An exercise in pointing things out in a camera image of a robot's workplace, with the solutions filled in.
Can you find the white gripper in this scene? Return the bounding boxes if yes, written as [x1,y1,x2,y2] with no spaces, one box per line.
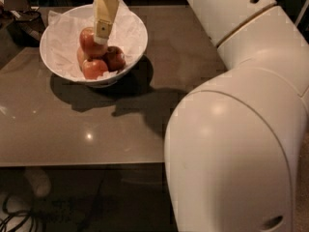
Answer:
[93,0,119,44]

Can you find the red apple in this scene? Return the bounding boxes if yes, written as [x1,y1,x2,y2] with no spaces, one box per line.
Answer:
[103,46,126,72]
[79,27,107,58]
[82,59,108,80]
[76,47,87,68]

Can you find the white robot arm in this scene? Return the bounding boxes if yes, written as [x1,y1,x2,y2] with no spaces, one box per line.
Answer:
[164,0,309,232]

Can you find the white ceramic bowl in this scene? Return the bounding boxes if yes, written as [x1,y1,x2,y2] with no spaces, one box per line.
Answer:
[39,3,150,89]

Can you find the white crumpled paper liner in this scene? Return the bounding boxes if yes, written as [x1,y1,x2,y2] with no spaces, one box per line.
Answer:
[44,0,145,81]

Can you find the grey glossy table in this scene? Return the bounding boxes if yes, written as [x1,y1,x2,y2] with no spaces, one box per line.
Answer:
[0,5,228,232]

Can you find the dark bag with strap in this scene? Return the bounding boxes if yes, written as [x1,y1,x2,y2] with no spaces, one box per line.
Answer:
[0,0,45,47]

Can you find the black cables on floor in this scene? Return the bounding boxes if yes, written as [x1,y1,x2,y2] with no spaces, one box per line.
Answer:
[0,190,44,232]

